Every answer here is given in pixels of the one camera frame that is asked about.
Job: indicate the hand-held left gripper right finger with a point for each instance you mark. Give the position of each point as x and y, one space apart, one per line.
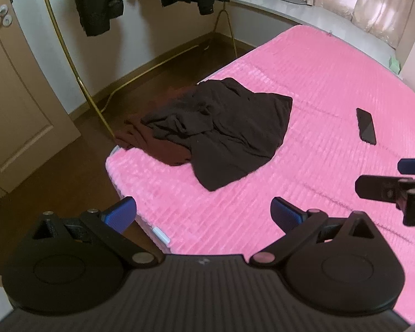
285 214

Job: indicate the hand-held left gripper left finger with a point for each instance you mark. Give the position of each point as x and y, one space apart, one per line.
119 214

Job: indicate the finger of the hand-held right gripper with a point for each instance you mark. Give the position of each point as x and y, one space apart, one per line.
377 186
413 166

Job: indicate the black long-sleeve shirt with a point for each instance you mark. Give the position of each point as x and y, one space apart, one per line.
228 128

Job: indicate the gold clothes rack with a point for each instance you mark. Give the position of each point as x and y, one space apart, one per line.
69 58

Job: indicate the black smartphone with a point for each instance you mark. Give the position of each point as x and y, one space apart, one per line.
366 125

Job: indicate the pink ribbed blanket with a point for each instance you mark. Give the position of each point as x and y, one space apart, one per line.
314 145

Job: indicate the brown garment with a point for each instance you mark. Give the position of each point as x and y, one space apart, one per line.
152 141

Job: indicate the small green box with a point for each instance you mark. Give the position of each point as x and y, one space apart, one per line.
395 65

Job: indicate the beige door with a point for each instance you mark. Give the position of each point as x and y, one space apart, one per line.
17 110

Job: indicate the pale pink curtain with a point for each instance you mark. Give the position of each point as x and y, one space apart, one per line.
363 0

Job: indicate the white windowsill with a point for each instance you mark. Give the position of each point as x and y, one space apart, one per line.
307 13

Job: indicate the hanging black puffer jacket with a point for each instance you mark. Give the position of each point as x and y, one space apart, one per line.
96 0

